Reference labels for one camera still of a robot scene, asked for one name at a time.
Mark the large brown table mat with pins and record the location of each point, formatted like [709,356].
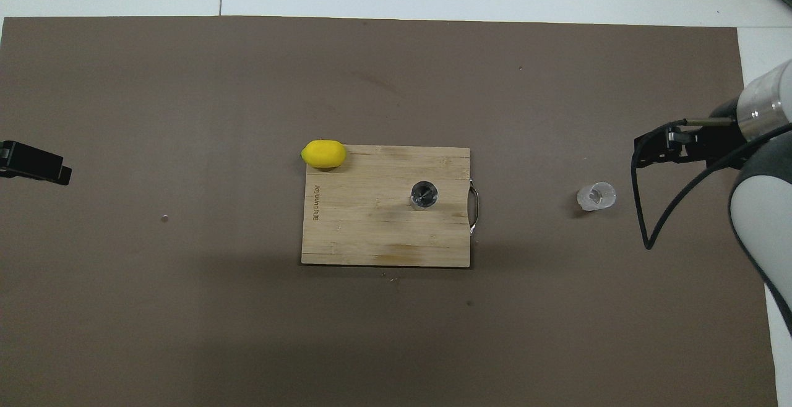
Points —
[185,85]

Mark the yellow lemon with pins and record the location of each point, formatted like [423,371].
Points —
[323,153]

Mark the small clear plastic cup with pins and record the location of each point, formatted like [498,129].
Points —
[596,197]

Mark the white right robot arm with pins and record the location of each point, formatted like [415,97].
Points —
[767,221]

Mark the steel double jigger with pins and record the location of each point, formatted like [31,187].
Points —
[424,195]

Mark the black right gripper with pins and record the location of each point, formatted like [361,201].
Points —
[711,144]

